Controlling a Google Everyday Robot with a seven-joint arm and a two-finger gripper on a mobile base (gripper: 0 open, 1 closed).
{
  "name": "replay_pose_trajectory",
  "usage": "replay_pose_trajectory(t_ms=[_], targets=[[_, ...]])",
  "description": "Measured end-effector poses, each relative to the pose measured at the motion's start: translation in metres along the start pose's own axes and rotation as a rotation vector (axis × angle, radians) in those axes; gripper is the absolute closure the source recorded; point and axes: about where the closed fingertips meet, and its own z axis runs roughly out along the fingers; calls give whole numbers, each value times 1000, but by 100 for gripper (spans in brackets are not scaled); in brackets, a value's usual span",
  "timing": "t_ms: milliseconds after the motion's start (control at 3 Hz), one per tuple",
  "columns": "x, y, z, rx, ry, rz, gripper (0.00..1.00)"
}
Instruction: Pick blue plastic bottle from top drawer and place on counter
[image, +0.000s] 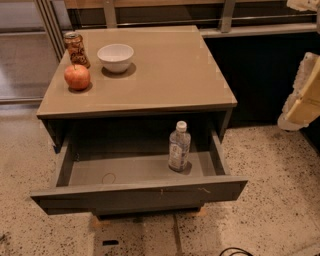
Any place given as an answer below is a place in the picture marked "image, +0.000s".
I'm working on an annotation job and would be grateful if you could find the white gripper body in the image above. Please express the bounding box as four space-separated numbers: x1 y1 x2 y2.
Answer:
277 52 320 131

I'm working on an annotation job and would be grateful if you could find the open grey top drawer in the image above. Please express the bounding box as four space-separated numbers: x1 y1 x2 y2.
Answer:
31 130 248 216

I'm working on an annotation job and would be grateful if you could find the white ceramic bowl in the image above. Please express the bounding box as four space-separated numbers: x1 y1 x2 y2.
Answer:
97 44 134 73

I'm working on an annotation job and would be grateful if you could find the metal railing frame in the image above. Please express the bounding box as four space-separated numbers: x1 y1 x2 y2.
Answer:
32 0 319 57

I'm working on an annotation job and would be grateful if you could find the grey cabinet with tan top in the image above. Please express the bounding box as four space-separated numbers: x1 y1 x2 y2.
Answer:
37 26 237 149

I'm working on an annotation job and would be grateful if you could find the black cable on floor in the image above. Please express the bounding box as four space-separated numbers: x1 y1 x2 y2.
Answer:
218 246 254 256

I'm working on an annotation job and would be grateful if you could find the patterned drink can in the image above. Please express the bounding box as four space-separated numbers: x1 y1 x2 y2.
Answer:
64 31 90 68

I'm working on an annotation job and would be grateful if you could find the red apple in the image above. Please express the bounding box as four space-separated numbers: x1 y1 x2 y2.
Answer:
64 65 90 90

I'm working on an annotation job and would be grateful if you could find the clear plastic water bottle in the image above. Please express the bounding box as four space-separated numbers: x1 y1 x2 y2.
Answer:
168 121 191 172

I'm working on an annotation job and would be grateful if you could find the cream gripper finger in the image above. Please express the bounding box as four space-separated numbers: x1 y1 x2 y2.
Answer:
286 66 320 124

